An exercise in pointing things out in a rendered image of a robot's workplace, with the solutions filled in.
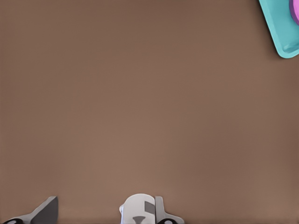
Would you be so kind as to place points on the white cup with grey print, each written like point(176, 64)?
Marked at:
point(136, 208)

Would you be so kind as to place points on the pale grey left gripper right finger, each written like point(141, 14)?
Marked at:
point(159, 210)

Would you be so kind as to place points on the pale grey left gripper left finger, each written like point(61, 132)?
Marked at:
point(44, 211)

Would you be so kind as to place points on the teal tray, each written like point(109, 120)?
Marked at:
point(279, 28)

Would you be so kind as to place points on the pink and purple plate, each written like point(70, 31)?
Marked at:
point(295, 10)

